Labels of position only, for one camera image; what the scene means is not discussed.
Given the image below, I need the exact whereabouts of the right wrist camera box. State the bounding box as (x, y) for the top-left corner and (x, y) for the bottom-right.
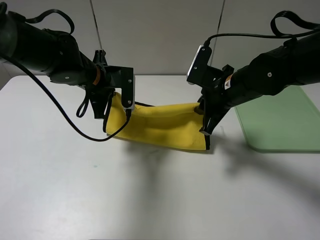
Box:
(186, 45), (212, 85)

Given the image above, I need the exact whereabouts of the yellow towel with black trim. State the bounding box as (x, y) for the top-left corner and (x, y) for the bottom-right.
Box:
(115, 102), (210, 151)

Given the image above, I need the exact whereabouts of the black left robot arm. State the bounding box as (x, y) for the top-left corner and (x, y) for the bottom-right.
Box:
(0, 2), (135, 119)

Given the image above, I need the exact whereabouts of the light green plastic tray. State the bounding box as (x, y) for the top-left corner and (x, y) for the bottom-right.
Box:
(235, 86), (320, 153)

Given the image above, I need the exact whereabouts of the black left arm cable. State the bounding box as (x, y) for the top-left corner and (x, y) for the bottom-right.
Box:
(0, 54), (131, 142)

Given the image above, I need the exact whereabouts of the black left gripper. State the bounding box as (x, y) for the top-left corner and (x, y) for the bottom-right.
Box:
(89, 50), (124, 119)

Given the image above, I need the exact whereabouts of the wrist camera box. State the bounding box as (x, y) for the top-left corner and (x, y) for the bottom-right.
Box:
(121, 67), (136, 110)
(186, 45), (212, 85)

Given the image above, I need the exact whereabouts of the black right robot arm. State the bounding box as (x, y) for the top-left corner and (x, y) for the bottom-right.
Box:
(187, 33), (320, 136)

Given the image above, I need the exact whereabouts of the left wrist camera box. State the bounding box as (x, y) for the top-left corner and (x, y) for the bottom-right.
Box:
(121, 67), (136, 110)

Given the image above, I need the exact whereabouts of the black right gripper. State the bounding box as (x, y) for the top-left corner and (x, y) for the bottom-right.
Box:
(194, 64), (234, 135)

